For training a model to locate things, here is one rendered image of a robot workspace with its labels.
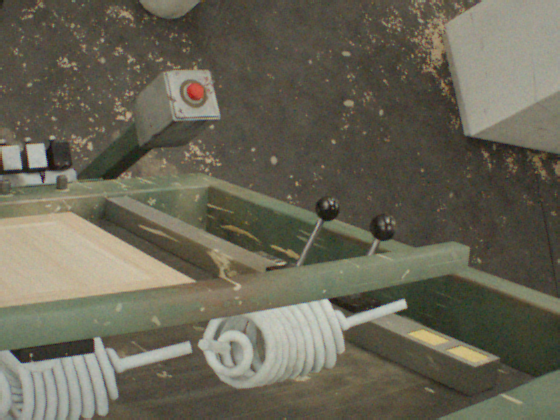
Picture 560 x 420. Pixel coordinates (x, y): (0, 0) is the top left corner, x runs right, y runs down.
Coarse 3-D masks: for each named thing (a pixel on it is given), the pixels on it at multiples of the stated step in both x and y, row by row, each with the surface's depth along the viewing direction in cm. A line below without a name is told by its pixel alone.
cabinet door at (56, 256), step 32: (0, 224) 157; (32, 224) 159; (64, 224) 160; (0, 256) 138; (32, 256) 140; (64, 256) 142; (96, 256) 143; (128, 256) 144; (0, 288) 123; (32, 288) 125; (64, 288) 126; (96, 288) 127; (128, 288) 128
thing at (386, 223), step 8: (376, 216) 123; (384, 216) 122; (376, 224) 122; (384, 224) 122; (392, 224) 122; (376, 232) 122; (384, 232) 122; (392, 232) 122; (376, 240) 123; (384, 240) 123; (376, 248) 123; (344, 296) 122; (352, 296) 121
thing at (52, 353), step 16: (0, 352) 53; (16, 352) 47; (32, 352) 47; (48, 352) 48; (64, 352) 49; (80, 352) 49; (0, 368) 55; (16, 368) 53; (32, 368) 52; (48, 368) 52; (16, 384) 55; (16, 400) 55
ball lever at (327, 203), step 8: (320, 200) 132; (328, 200) 131; (336, 200) 132; (320, 208) 131; (328, 208) 131; (336, 208) 131; (320, 216) 132; (328, 216) 131; (336, 216) 132; (320, 224) 132; (312, 232) 132; (312, 240) 132; (304, 248) 132; (304, 256) 132; (288, 264) 132; (296, 264) 131
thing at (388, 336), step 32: (128, 224) 167; (160, 224) 157; (192, 256) 149; (224, 256) 142; (256, 256) 142; (384, 320) 116; (384, 352) 114; (416, 352) 109; (448, 352) 106; (480, 352) 106; (448, 384) 105; (480, 384) 103
